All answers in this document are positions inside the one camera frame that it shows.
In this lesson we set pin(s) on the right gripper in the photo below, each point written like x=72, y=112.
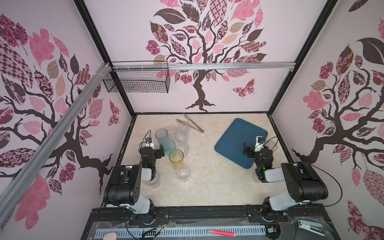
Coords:
x=251, y=151

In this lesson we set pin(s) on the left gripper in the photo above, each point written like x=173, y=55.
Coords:
x=161, y=153

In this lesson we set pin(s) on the green textured plastic cup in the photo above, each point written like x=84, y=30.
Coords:
x=169, y=146

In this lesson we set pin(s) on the yellow transparent cup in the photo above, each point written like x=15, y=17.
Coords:
x=176, y=157

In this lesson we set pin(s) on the tall blue frosted cup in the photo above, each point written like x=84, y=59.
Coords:
x=162, y=135

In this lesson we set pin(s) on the clear glass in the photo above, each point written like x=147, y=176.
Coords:
x=172, y=131
x=181, y=136
x=183, y=173
x=183, y=127
x=156, y=182
x=184, y=147

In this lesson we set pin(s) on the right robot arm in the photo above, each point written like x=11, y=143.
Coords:
x=303, y=184

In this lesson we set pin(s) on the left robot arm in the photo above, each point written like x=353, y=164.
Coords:
x=124, y=186

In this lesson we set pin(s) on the clear glass near right arm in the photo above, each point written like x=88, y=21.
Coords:
x=255, y=177

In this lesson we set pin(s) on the teal plastic tray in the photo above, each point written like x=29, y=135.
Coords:
x=240, y=133

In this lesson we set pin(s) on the pink transparent cup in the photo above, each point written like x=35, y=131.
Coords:
x=267, y=151

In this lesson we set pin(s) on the metal serving tongs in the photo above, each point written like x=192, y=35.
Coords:
x=189, y=122

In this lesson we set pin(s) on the pink marker pen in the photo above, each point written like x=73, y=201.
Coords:
x=222, y=233

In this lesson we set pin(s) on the round beige sponge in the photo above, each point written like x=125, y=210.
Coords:
x=111, y=236

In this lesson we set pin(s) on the white stapler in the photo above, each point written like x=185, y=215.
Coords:
x=312, y=227

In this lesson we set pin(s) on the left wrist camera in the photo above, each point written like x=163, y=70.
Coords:
x=149, y=143

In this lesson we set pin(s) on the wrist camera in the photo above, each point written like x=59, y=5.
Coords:
x=149, y=143
x=260, y=141

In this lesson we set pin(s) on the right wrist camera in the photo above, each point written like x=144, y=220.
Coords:
x=260, y=141

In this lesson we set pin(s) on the black wire basket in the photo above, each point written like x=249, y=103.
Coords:
x=138, y=77

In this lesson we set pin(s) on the grey slotted cable duct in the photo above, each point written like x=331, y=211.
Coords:
x=179, y=232

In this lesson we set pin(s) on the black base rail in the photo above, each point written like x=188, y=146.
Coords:
x=184, y=215

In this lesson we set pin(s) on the aluminium rail back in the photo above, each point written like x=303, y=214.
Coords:
x=188, y=67

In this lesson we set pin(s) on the aluminium rail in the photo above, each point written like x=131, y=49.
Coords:
x=188, y=67
x=24, y=179

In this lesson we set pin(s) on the aluminium rail left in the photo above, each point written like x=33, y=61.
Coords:
x=24, y=179

